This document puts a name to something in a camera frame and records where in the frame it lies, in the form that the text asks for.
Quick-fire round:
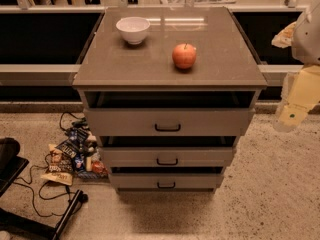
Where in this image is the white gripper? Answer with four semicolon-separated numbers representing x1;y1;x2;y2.
273;65;320;132

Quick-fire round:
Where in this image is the black cable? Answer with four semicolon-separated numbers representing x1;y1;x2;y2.
13;111;88;218

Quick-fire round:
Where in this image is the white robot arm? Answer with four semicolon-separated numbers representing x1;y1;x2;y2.
271;0;320;132

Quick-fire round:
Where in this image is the grey top drawer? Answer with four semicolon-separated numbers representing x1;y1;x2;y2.
84;91;254;136

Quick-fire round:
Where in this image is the grey bottom drawer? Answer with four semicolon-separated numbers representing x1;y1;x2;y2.
109;167;223;190

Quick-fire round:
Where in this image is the red snack packet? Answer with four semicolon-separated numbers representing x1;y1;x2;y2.
92;161;108;176

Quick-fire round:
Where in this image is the yellow chip bag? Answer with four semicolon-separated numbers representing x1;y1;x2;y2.
41;144;73;186

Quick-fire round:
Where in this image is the grey drawer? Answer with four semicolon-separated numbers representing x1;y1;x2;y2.
99;136;237;167
84;91;254;136
109;167;223;190

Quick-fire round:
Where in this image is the dark blue snack bag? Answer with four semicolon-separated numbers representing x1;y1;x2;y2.
56;128;89;158

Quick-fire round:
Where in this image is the grey middle drawer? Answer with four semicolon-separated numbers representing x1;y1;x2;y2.
99;136;237;167

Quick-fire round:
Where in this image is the black stand base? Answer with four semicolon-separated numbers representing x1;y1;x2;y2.
0;189;89;240

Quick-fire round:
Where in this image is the grey drawer cabinet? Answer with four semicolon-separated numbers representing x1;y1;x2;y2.
71;6;269;194

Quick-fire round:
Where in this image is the white ceramic bowl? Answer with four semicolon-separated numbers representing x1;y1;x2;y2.
116;17;150;45

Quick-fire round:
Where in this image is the red apple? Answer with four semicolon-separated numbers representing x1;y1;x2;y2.
172;43;197;69

